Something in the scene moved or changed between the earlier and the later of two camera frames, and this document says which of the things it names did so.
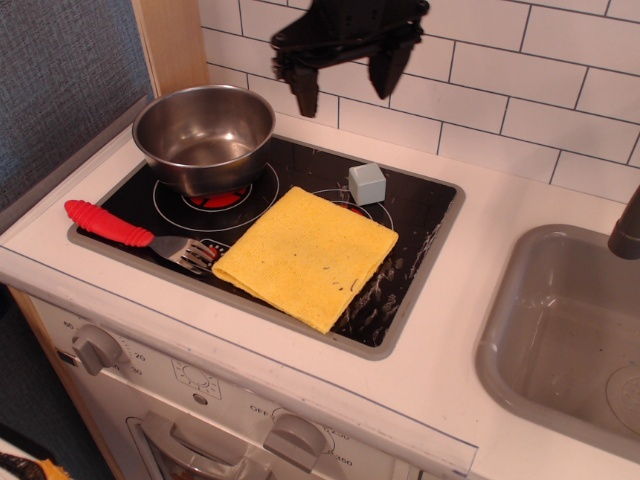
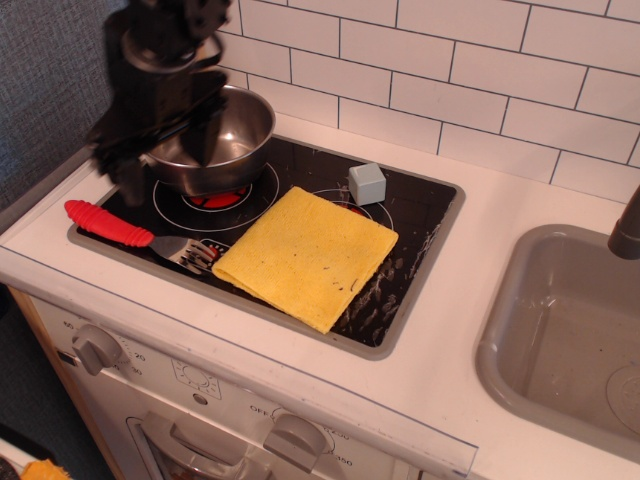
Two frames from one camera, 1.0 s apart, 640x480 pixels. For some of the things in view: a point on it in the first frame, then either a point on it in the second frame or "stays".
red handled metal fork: [189, 252] stays
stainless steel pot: [205, 139] stays
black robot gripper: [336, 31] → [158, 86]
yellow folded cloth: [307, 258] stays
